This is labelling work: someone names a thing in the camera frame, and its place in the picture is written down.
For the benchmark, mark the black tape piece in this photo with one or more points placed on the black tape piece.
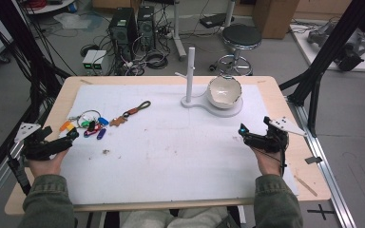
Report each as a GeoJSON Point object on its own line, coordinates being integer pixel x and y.
{"type": "Point", "coordinates": [313, 160]}

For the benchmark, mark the large black computer tower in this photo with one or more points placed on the large black computer tower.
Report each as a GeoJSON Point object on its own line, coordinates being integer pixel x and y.
{"type": "Point", "coordinates": [122, 30]}

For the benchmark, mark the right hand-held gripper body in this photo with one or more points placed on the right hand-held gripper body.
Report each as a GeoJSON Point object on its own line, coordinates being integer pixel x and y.
{"type": "Point", "coordinates": [269, 141]}

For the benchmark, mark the white key stand with pegs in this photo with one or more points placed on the white key stand with pegs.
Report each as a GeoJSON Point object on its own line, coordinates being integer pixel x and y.
{"type": "Point", "coordinates": [190, 79]}

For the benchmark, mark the black round stool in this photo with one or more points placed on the black round stool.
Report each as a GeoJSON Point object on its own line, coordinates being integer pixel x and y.
{"type": "Point", "coordinates": [241, 36]}

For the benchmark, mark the person's legs light trousers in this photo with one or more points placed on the person's legs light trousers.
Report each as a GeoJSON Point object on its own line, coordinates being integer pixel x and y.
{"type": "Point", "coordinates": [177, 218]}

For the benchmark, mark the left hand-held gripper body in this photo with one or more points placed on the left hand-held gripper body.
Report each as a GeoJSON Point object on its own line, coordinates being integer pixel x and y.
{"type": "Point", "coordinates": [41, 147]}

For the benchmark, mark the person's left hand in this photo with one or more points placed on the person's left hand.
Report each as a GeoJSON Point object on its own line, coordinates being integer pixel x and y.
{"type": "Point", "coordinates": [47, 164]}

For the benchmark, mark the white foam mat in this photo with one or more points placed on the white foam mat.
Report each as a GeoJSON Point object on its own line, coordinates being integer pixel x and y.
{"type": "Point", "coordinates": [171, 152]}

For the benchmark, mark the white round table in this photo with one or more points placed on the white round table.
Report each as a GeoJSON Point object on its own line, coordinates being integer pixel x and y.
{"type": "Point", "coordinates": [49, 7]}

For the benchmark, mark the white power supply box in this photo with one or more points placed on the white power supply box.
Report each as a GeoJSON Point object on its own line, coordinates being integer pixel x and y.
{"type": "Point", "coordinates": [99, 60]}
{"type": "Point", "coordinates": [89, 60]}

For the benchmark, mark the thin wooden stick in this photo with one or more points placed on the thin wooden stick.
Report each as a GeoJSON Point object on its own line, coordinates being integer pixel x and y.
{"type": "Point", "coordinates": [305, 185]}

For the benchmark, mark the person's right hand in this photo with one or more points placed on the person's right hand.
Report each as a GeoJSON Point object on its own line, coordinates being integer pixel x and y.
{"type": "Point", "coordinates": [268, 163]}

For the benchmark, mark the white platform with equipment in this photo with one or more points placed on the white platform with equipment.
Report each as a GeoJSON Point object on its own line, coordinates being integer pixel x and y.
{"type": "Point", "coordinates": [339, 47]}

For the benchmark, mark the brown wooden cabinet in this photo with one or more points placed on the brown wooden cabinet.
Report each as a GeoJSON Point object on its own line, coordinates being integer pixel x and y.
{"type": "Point", "coordinates": [274, 17]}

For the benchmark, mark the small black computer tower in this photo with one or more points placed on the small black computer tower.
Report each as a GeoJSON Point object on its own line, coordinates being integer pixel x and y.
{"type": "Point", "coordinates": [146, 25]}

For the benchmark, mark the black metal frame stand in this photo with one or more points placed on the black metal frame stand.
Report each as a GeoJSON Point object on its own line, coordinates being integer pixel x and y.
{"type": "Point", "coordinates": [326, 53]}
{"type": "Point", "coordinates": [19, 57]}

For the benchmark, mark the clear plastic sheet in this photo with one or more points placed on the clear plastic sheet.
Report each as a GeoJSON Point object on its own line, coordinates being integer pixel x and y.
{"type": "Point", "coordinates": [72, 21]}

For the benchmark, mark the flat black device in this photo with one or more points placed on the flat black device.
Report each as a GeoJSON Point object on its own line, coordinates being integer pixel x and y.
{"type": "Point", "coordinates": [216, 20]}

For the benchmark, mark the white cracked-edge bowl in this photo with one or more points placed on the white cracked-edge bowl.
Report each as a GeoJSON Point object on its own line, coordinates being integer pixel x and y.
{"type": "Point", "coordinates": [224, 93]}

